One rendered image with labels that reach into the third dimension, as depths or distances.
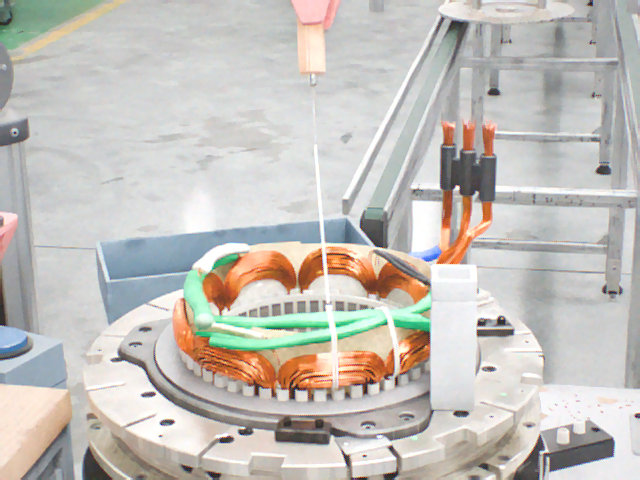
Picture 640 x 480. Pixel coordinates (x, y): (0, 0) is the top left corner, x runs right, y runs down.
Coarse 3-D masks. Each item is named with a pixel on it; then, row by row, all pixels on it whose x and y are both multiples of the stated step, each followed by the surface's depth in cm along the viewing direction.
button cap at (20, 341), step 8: (0, 328) 110; (8, 328) 110; (16, 328) 110; (0, 336) 108; (8, 336) 108; (16, 336) 108; (24, 336) 109; (0, 344) 107; (8, 344) 107; (16, 344) 107; (24, 344) 108; (0, 352) 107
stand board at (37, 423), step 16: (0, 384) 95; (0, 400) 93; (16, 400) 93; (32, 400) 93; (48, 400) 93; (64, 400) 93; (0, 416) 91; (16, 416) 91; (32, 416) 91; (48, 416) 91; (64, 416) 94; (0, 432) 88; (16, 432) 88; (32, 432) 89; (48, 432) 91; (0, 448) 86; (16, 448) 86; (32, 448) 89; (0, 464) 84; (16, 464) 86; (32, 464) 89
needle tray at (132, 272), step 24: (120, 240) 124; (144, 240) 124; (168, 240) 125; (192, 240) 126; (216, 240) 126; (240, 240) 127; (264, 240) 127; (288, 240) 128; (312, 240) 129; (336, 240) 129; (360, 240) 124; (120, 264) 125; (144, 264) 125; (168, 264) 126; (192, 264) 126; (120, 288) 114; (144, 288) 115; (168, 288) 115; (120, 312) 115
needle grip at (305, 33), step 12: (300, 24) 85; (312, 24) 85; (300, 36) 85; (312, 36) 85; (324, 36) 86; (300, 48) 85; (312, 48) 85; (324, 48) 85; (300, 60) 85; (312, 60) 85; (324, 60) 85; (300, 72) 85; (312, 72) 85; (324, 72) 85
